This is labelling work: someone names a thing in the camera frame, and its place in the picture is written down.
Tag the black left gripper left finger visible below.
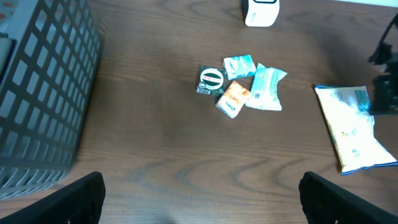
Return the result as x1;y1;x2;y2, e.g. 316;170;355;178
1;171;106;224

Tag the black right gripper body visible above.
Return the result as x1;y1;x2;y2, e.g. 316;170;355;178
368;43;397;115

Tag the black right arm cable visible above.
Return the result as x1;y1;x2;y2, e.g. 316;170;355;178
377;12;398;47

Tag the dark grey plastic basket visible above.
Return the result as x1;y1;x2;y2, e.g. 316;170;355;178
1;0;104;200

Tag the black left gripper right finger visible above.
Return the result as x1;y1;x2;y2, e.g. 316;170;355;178
298;171;397;224

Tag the teal white snack packet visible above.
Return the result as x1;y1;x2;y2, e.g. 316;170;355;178
245;63;287;111

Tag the small orange candy box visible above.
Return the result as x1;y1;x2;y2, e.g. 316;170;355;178
215;81;250;119

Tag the white barcode scanner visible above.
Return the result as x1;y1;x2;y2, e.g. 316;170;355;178
241;0;280;27

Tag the small teal candy box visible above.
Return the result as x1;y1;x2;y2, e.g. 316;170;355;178
223;55;256;80

